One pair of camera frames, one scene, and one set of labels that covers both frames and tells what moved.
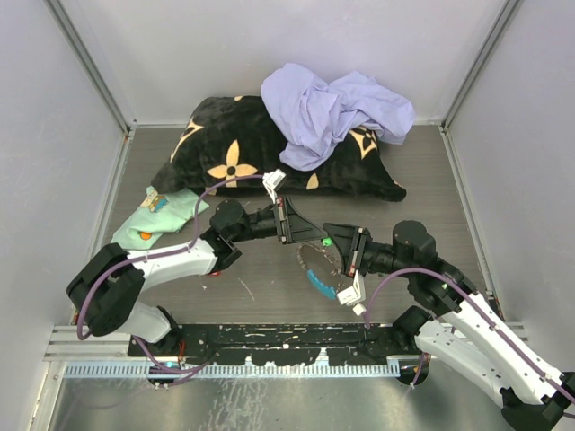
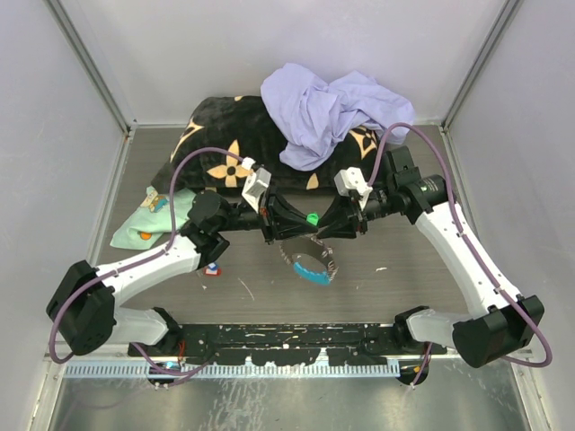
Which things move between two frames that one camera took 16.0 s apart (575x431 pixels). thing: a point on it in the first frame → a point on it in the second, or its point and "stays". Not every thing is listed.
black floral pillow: (229, 144) stays
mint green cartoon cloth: (159, 214) stays
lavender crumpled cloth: (314, 115) stays
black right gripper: (350, 241) → (342, 216)
